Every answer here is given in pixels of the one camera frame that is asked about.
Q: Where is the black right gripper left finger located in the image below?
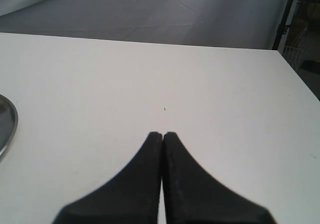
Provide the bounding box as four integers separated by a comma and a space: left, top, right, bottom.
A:
54, 132, 163, 223

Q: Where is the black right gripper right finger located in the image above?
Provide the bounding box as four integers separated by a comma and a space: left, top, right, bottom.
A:
162, 132, 275, 223

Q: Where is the round stainless steel plate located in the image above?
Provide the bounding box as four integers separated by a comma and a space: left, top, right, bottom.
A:
0, 95, 19, 161

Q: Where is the grey backdrop cloth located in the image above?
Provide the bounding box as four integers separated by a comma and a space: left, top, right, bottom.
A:
0, 0, 288, 49

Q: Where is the black vertical stand pole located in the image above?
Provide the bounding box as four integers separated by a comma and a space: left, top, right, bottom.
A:
272, 0, 294, 50

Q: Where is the white wire basket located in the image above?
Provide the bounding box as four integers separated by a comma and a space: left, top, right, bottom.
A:
282, 32, 320, 71

